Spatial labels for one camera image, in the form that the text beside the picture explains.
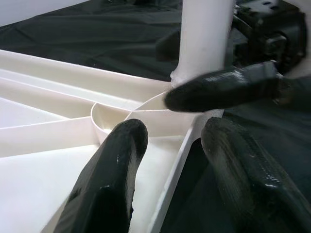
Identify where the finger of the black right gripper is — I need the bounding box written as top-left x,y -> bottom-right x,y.
155,31 -> 182,62
164,60 -> 311,114

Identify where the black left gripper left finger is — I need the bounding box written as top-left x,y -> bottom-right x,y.
54,118 -> 149,233

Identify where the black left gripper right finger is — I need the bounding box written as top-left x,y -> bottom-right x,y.
201,116 -> 311,233

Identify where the white plastic table leg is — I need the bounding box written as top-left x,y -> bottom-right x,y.
171,0 -> 235,88

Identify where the white plastic children table top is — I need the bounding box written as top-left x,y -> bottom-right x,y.
0,48 -> 225,233

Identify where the black shiny table cloth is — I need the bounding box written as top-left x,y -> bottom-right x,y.
0,0 -> 311,233

